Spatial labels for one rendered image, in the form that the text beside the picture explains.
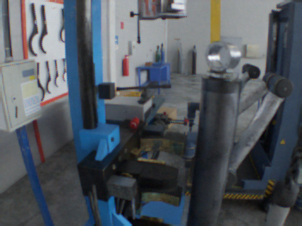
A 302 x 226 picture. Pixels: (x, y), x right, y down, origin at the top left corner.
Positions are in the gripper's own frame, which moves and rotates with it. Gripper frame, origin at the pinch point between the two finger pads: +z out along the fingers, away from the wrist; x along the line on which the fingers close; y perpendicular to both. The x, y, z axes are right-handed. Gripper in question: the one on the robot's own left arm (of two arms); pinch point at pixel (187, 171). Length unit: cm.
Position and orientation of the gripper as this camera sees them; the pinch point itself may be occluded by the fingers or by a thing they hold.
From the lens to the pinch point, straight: 195.9
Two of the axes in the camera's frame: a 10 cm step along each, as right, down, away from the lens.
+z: 0.0, 9.5, 3.2
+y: -9.8, -0.6, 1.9
